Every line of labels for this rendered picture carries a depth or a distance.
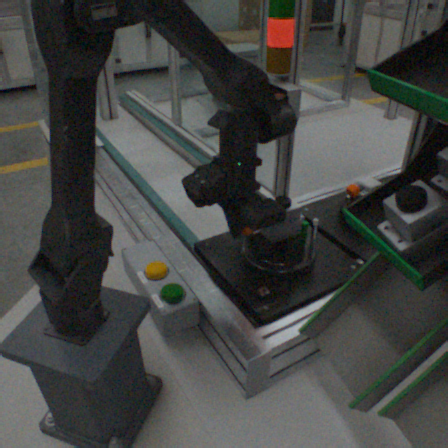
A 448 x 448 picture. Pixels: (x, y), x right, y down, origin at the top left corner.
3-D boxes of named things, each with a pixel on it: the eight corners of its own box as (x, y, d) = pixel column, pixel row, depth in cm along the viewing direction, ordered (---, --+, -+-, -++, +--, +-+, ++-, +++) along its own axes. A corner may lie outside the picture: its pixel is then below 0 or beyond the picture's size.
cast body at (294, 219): (273, 244, 73) (276, 210, 69) (259, 231, 76) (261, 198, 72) (309, 230, 76) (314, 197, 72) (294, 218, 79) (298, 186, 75)
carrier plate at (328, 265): (261, 328, 66) (262, 319, 65) (193, 250, 83) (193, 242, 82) (366, 277, 76) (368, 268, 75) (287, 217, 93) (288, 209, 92)
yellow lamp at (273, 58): (275, 75, 78) (277, 49, 75) (260, 69, 82) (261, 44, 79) (295, 72, 80) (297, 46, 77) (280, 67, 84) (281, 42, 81)
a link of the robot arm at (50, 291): (60, 320, 45) (46, 278, 42) (29, 281, 51) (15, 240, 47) (110, 293, 49) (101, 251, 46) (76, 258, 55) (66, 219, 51)
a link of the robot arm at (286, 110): (252, 81, 52) (308, 68, 59) (209, 69, 57) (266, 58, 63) (248, 162, 58) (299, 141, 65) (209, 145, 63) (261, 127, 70)
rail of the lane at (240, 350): (245, 400, 65) (248, 358, 59) (91, 178, 129) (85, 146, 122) (273, 385, 68) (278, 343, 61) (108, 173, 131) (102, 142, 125)
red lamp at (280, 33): (277, 48, 75) (278, 20, 72) (261, 44, 79) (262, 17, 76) (297, 46, 77) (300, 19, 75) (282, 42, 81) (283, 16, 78)
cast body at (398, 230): (404, 269, 41) (396, 223, 37) (380, 243, 45) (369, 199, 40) (472, 228, 41) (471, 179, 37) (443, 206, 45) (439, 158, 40)
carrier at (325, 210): (371, 274, 77) (386, 220, 70) (293, 215, 94) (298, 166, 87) (447, 236, 87) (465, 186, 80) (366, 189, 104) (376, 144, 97)
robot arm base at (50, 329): (41, 333, 51) (28, 299, 48) (70, 299, 56) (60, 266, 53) (87, 348, 49) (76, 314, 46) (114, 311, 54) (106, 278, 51)
